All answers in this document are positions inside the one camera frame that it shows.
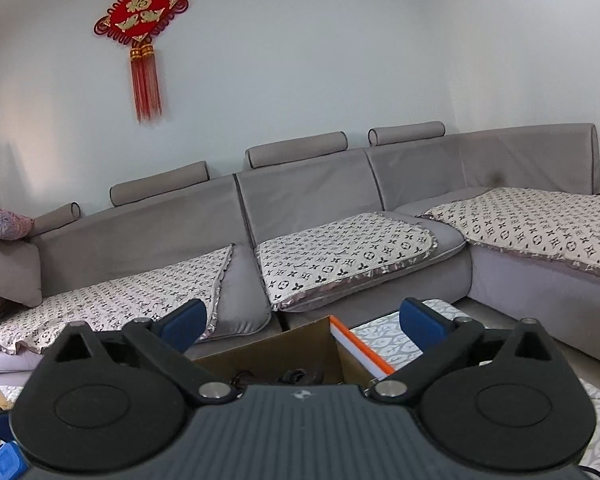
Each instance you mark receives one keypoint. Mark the large patterned sofa cover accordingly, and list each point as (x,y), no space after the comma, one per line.
(105,300)

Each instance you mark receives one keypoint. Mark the grey sofa headrest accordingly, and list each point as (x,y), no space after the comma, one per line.
(57,218)
(160,183)
(406,133)
(296,149)

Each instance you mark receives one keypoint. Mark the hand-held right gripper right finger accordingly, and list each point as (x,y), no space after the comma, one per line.
(422,325)

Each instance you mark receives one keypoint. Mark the red chinese knot decoration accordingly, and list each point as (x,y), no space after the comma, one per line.
(140,15)

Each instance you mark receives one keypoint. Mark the grey sectional sofa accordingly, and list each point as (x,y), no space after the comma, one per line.
(305,195)

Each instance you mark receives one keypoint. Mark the grey pillow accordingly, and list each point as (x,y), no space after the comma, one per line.
(7,270)

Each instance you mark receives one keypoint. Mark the orange cardboard box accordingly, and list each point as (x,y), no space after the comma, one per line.
(280,350)

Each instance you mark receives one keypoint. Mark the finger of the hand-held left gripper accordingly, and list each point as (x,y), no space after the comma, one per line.
(9,462)

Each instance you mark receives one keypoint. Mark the long patterned sofa cover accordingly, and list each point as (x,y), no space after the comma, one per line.
(530,230)

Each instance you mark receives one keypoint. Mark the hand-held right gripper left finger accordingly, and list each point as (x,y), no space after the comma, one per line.
(182,322)

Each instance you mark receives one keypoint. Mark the medium patterned sofa cover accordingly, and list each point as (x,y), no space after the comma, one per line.
(340,255)

